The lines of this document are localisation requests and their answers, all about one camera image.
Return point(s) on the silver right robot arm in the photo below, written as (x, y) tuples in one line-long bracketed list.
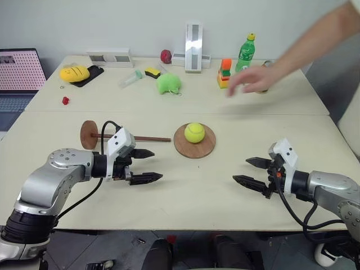
[(329, 185)]

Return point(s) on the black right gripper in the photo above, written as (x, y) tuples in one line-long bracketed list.
[(274, 180)]

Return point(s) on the black tray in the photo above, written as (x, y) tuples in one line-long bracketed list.
[(94, 73)]

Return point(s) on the long white box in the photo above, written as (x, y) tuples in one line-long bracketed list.
[(109, 57)]

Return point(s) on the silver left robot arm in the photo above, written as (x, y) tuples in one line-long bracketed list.
[(53, 180)]

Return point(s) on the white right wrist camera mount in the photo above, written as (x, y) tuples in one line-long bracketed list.
[(288, 157)]

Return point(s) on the green plush toy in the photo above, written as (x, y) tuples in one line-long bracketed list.
[(168, 83)]

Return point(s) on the colourful toy block stack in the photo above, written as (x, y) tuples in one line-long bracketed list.
[(224, 74)]

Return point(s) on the small red toy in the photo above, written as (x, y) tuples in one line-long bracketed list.
[(65, 100)]

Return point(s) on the yellow-green tennis ball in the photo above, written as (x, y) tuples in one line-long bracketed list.
[(194, 132)]

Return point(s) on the flat white box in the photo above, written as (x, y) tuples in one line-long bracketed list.
[(177, 58)]

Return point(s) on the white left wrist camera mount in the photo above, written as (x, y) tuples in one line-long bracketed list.
[(118, 140)]

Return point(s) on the white round floor object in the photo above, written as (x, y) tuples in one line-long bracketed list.
[(324, 254)]

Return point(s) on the tall white box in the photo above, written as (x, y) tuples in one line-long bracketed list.
[(193, 47)]

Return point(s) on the open laptop computer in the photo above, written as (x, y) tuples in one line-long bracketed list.
[(19, 70)]

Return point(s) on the black device on floor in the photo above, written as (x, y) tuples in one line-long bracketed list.
[(98, 265)]

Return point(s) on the round wooden plate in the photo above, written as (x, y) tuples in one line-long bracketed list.
[(197, 149)]

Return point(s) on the person's bare hand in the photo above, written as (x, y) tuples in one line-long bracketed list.
[(256, 78)]

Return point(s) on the red toy fruit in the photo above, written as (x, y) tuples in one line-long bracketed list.
[(166, 56)]

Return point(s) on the wooden disc with rod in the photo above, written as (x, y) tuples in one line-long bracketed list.
[(88, 135)]

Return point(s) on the yellow plush toy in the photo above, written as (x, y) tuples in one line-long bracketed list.
[(74, 73)]

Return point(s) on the yellow and black sponge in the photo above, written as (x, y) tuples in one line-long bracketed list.
[(152, 72)]

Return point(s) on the dark rounded shape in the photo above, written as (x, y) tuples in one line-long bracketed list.
[(230, 253), (157, 254)]

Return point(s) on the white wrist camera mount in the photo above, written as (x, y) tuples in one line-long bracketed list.
[(118, 140), (288, 157)]

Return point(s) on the green soda bottle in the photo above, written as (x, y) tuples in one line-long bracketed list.
[(245, 54)]

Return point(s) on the small red floor object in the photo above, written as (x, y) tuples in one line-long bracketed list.
[(171, 239)]

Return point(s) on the person's bare forearm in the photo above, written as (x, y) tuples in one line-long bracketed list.
[(315, 42)]

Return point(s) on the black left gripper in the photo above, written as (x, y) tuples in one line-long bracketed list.
[(121, 168)]

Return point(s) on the clear tube with green cap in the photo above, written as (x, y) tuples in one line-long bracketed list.
[(130, 78)]

